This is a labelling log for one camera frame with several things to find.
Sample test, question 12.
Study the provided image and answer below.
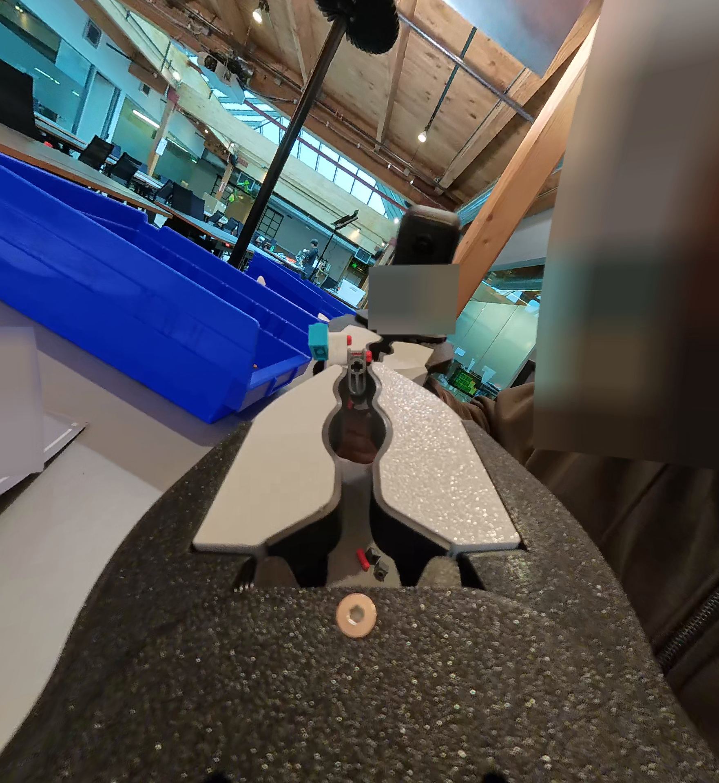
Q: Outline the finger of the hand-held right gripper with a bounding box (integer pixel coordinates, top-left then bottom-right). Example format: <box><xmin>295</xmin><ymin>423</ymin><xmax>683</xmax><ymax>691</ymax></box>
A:
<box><xmin>350</xmin><ymin>327</ymin><xmax>388</xmax><ymax>368</ymax></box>
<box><xmin>387</xmin><ymin>341</ymin><xmax>437</xmax><ymax>387</ymax></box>

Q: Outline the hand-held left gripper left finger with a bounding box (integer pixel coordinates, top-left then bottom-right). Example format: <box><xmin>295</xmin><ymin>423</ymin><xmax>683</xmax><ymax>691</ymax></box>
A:
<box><xmin>193</xmin><ymin>364</ymin><xmax>348</xmax><ymax>554</ymax></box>

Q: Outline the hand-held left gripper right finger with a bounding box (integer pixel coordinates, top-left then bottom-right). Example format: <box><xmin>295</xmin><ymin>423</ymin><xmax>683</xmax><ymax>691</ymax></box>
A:
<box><xmin>368</xmin><ymin>364</ymin><xmax>523</xmax><ymax>556</ymax></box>

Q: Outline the small toy brick assembly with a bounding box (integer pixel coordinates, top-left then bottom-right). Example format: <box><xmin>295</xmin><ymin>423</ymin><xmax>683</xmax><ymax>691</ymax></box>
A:
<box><xmin>308</xmin><ymin>323</ymin><xmax>375</xmax><ymax>407</ymax></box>

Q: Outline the person's right hand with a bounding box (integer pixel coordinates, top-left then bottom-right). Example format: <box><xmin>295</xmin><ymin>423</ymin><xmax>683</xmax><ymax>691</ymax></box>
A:
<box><xmin>335</xmin><ymin>411</ymin><xmax>387</xmax><ymax>464</ymax></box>

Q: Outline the black tripod stand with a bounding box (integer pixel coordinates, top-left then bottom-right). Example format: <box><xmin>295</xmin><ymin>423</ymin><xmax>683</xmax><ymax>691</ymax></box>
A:
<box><xmin>323</xmin><ymin>210</ymin><xmax>360</xmax><ymax>288</ymax></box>

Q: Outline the blue plastic bin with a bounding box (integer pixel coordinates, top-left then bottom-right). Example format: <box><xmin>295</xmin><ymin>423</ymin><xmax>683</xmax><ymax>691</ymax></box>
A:
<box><xmin>246</xmin><ymin>251</ymin><xmax>357</xmax><ymax>319</ymax></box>
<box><xmin>0</xmin><ymin>139</ymin><xmax>312</xmax><ymax>424</ymax></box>

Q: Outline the wooden beam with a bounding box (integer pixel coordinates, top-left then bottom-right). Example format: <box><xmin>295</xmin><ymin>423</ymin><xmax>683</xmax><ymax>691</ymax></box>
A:
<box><xmin>454</xmin><ymin>12</ymin><xmax>602</xmax><ymax>301</ymax></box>

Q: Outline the black floor lamp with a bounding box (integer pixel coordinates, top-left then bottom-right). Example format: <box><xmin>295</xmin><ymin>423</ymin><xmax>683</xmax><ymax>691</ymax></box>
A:
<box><xmin>230</xmin><ymin>0</ymin><xmax>400</xmax><ymax>270</ymax></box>

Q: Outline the grey instruction booklet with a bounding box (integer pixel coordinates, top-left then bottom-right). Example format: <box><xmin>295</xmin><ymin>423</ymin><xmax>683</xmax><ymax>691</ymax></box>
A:
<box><xmin>0</xmin><ymin>411</ymin><xmax>86</xmax><ymax>518</ymax></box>

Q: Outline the person's brown jacket torso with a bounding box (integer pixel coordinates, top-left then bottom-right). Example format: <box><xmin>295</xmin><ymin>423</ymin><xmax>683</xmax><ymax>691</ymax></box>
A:
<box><xmin>518</xmin><ymin>447</ymin><xmax>719</xmax><ymax>783</ymax></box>

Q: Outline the long brown table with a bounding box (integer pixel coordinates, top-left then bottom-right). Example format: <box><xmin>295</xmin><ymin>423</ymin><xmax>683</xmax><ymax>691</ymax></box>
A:
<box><xmin>0</xmin><ymin>110</ymin><xmax>172</xmax><ymax>222</ymax></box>

